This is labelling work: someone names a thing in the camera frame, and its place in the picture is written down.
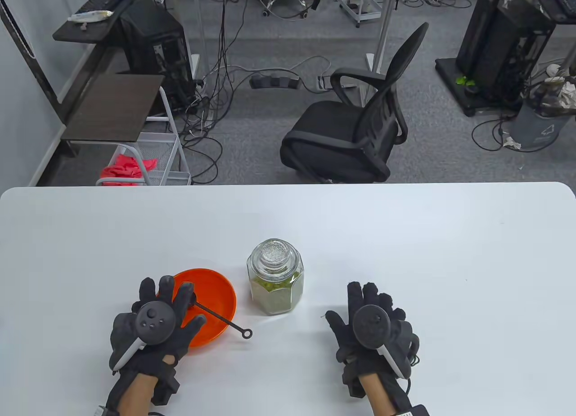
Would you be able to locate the black metal frame post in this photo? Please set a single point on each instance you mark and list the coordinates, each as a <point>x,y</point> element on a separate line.
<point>31,65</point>

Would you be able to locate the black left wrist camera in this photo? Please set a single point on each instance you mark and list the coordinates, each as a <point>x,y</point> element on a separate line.
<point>167,382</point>

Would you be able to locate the black power strip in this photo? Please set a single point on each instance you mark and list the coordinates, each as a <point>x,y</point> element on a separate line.
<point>274,81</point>

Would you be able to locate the black office chair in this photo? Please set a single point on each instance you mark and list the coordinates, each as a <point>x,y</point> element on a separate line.
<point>342,137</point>

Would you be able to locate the black white left controller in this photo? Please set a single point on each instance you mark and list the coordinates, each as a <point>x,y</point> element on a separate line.
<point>155,321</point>

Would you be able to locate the glass jar lid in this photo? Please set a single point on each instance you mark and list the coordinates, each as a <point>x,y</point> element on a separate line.
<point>275,253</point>

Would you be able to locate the grey trash bin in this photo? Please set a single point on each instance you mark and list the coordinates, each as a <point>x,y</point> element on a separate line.
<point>537,128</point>

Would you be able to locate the glass jar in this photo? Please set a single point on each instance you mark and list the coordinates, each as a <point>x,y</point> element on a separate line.
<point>275,294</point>

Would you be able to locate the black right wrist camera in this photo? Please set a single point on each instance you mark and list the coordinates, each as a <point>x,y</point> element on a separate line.
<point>353,382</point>

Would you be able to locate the dark wooden side table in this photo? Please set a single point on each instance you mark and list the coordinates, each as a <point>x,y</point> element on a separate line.
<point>112,108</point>

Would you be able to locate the red cloth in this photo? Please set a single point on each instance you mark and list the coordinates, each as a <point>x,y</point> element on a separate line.
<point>123,166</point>

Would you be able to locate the black floor platform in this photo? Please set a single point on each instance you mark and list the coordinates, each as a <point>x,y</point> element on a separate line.
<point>450,76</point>

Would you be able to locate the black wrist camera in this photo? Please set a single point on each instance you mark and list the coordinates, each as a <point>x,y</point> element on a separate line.
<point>167,382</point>
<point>353,382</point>

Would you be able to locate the white desk frame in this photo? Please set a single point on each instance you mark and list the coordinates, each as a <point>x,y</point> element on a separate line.
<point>382,38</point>

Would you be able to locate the tall black computer case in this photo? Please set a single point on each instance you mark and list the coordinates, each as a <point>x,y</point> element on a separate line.
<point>499,47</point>

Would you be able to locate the green mung beans heap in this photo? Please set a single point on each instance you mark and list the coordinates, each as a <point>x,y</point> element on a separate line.
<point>274,299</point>

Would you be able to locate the person's left forearm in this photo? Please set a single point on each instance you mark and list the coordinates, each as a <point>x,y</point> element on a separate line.
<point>135,393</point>

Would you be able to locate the chair wheel base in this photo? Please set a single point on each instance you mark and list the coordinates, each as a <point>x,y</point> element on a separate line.
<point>288,9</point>

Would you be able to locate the person's right forearm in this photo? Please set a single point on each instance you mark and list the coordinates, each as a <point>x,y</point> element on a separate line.
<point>378,395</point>

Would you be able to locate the silver plastic packet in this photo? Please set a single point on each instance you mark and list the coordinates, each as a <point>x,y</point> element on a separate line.
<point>90,15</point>

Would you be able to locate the black white controller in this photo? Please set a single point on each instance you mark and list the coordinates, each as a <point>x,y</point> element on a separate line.
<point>371,326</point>
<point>155,321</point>

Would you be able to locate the person's left hand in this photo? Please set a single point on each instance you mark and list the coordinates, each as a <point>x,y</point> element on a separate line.
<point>122,333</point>

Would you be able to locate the black battery pack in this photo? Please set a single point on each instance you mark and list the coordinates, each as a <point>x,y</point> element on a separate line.
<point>414,410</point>

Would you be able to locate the dark wooden desk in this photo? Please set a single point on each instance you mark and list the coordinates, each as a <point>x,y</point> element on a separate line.
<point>85,31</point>

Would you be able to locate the small green object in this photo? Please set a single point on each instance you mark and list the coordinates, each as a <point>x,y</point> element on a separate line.
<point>463,80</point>

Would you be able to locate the black measuring scoop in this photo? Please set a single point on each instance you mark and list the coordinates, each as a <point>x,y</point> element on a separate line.
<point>220,318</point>

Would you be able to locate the black white right controller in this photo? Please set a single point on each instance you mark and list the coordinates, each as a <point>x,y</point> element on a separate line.
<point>371,326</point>

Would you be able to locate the white floor socket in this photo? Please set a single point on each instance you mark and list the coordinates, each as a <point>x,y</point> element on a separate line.
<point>326,82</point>

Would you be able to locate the metal wheeled cart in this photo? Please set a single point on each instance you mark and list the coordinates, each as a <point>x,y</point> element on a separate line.
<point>360,11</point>

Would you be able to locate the orange bowl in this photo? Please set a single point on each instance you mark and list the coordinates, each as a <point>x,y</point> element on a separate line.
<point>216,299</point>

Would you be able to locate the person's right hand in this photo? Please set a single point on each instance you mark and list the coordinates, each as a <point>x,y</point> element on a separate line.
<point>344,348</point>

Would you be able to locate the black computer tower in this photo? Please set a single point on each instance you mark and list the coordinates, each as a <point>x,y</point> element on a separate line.
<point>157,51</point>

